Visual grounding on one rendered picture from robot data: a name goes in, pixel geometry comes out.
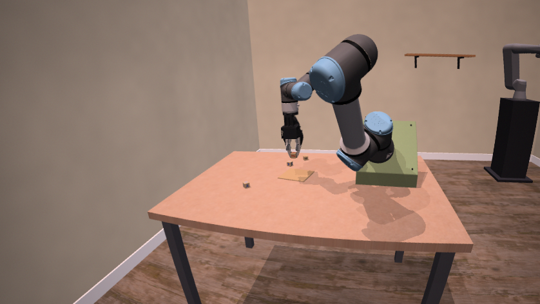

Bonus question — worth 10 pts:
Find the tan flat mat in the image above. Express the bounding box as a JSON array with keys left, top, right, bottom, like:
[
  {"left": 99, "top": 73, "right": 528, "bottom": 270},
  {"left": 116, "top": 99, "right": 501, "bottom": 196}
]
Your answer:
[{"left": 278, "top": 168, "right": 314, "bottom": 182}]

